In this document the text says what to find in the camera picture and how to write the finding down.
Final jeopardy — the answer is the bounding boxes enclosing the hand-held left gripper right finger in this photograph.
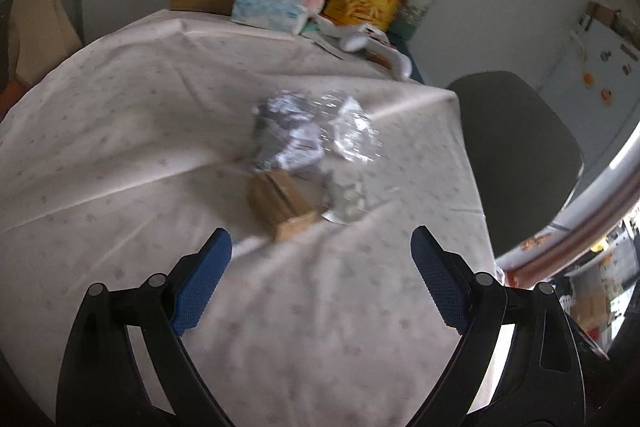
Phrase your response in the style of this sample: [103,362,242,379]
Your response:
[405,225,587,427]

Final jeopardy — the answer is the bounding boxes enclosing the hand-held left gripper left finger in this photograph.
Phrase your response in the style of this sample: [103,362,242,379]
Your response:
[56,228,236,427]

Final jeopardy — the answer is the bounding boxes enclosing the small brown cardboard box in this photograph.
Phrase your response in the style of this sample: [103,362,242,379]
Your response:
[249,169,318,242]

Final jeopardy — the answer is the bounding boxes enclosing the clear plastic cup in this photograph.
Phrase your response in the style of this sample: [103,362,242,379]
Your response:
[320,174,368,224]

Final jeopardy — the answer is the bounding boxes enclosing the silver wrapper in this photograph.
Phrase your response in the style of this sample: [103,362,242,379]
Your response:
[250,89,326,175]

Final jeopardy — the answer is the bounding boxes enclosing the clear wrapper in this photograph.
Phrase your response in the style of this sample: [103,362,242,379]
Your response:
[322,91,383,164]

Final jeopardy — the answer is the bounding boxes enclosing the grey chair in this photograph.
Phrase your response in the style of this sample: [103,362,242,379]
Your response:
[445,71,585,260]

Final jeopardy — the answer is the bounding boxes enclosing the white dotted tablecloth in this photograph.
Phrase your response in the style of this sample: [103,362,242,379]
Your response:
[0,7,496,427]

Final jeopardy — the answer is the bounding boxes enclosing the white handheld device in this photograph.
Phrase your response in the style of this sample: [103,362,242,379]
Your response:
[312,14,413,82]

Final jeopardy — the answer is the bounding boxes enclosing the white refrigerator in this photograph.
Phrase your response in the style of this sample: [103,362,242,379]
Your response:
[537,14,640,188]

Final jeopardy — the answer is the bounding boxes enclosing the blue tissue box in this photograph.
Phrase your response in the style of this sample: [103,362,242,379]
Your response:
[231,0,313,35]

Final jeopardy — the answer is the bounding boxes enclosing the beige chair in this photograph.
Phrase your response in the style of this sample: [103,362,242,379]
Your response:
[12,0,83,85]

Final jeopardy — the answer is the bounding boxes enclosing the cardboard box on refrigerator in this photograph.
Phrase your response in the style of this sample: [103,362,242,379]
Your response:
[587,2,621,25]

